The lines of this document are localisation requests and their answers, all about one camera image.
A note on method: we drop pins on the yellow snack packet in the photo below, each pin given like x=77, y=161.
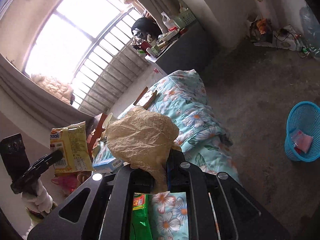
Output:
x=72, y=145

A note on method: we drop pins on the metal window railing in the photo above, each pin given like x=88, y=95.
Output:
x=112, y=62

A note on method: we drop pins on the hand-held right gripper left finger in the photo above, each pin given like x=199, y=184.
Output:
x=120, y=180

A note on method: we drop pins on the red carton box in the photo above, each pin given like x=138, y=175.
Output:
x=98, y=127

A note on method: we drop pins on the blue plastic wastebasket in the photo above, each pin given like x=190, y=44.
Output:
x=295, y=152

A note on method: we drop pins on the window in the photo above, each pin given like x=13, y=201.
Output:
x=70, y=27

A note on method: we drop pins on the black orange snack bag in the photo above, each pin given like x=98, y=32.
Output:
x=262, y=28

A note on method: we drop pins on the red container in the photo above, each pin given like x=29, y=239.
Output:
x=143, y=46

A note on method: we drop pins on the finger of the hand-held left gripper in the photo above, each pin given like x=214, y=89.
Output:
x=47, y=161

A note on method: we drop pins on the green plastic storage basket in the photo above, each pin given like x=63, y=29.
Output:
x=185, y=20

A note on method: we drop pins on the white plastic jug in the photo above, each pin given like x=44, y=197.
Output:
x=168, y=21

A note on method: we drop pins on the grey cabinet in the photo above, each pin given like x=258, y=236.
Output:
x=185, y=47

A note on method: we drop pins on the floral blanket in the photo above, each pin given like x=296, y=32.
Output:
x=195, y=110

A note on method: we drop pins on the brown paper bag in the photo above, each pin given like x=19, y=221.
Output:
x=142, y=140

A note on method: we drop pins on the green foil packet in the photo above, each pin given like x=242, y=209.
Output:
x=141, y=220

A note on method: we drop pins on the pink orange snack packet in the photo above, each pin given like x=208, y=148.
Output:
x=67, y=183

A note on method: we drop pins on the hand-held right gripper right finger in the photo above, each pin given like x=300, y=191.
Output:
x=169, y=172

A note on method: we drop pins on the beige padded jacket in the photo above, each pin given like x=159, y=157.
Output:
x=52, y=87

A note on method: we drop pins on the brown cardboard box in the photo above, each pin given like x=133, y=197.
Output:
x=145, y=98

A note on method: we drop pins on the large clear water jug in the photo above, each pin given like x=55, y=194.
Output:
x=311, y=30

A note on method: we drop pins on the light blue box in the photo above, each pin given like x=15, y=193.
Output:
x=107, y=165

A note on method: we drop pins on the pink textured pouch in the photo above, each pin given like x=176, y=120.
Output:
x=301, y=141

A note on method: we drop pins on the person's left hand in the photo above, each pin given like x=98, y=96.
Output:
x=38, y=200

